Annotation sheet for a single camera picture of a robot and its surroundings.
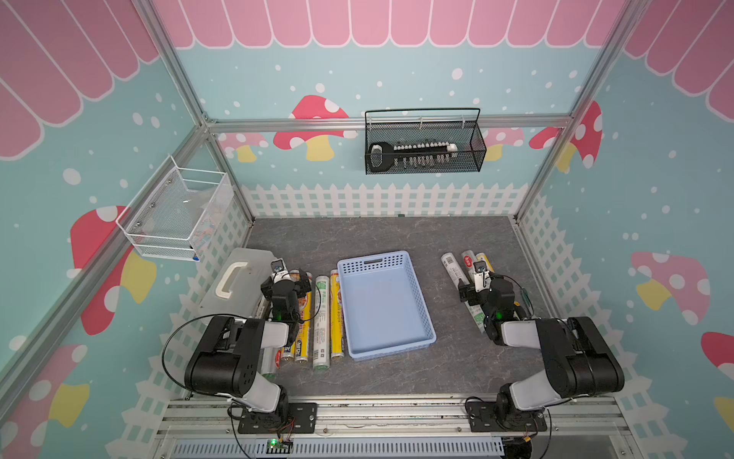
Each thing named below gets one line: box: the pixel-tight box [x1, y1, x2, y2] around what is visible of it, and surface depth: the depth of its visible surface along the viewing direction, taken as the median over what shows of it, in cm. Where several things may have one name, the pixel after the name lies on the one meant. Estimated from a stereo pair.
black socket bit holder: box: [367, 141, 459, 173], surface depth 91 cm
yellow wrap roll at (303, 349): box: [294, 272, 313, 363], surface depth 87 cm
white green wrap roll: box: [312, 275, 331, 372], surface depth 89 cm
